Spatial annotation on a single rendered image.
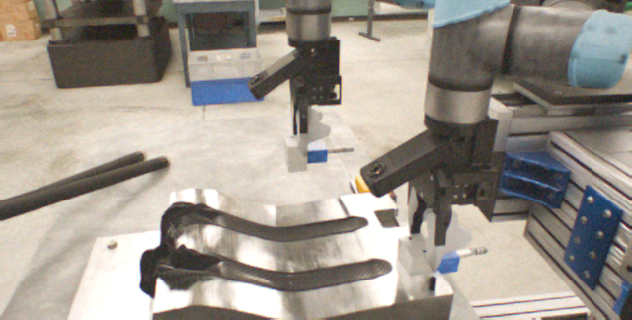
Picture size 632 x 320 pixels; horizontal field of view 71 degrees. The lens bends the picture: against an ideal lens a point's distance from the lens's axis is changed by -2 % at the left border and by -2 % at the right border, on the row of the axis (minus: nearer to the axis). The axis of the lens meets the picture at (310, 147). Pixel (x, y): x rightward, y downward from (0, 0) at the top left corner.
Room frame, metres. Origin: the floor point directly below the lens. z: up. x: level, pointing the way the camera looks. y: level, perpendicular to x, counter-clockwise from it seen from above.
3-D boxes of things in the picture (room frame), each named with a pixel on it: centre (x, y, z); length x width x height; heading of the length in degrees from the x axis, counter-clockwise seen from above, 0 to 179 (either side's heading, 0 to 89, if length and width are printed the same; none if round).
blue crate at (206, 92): (3.72, 0.72, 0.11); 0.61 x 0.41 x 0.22; 101
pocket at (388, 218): (0.61, -0.13, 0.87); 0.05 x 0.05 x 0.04; 11
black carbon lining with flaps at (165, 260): (0.51, 0.07, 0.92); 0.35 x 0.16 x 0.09; 101
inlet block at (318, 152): (0.77, -0.02, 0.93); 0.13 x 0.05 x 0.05; 101
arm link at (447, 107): (0.51, -0.17, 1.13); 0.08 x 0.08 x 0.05
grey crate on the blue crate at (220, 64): (3.71, 0.72, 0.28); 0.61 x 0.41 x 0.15; 101
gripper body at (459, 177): (0.51, -0.18, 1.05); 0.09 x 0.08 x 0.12; 101
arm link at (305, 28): (0.77, 0.00, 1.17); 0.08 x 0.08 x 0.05
